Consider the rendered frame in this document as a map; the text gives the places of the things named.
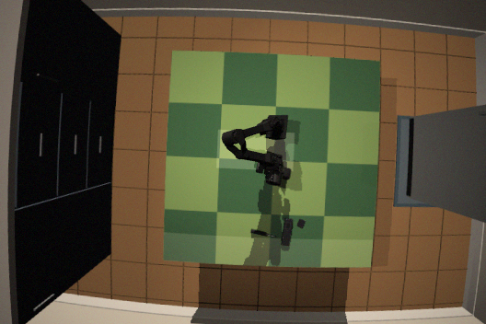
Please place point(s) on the dark grey flat panel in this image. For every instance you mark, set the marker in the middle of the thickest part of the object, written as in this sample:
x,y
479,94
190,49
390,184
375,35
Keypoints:
x,y
301,223

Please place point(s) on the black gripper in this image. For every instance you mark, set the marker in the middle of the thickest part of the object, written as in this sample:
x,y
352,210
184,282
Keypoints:
x,y
286,173

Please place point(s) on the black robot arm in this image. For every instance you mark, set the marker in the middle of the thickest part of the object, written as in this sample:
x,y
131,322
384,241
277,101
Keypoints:
x,y
237,136

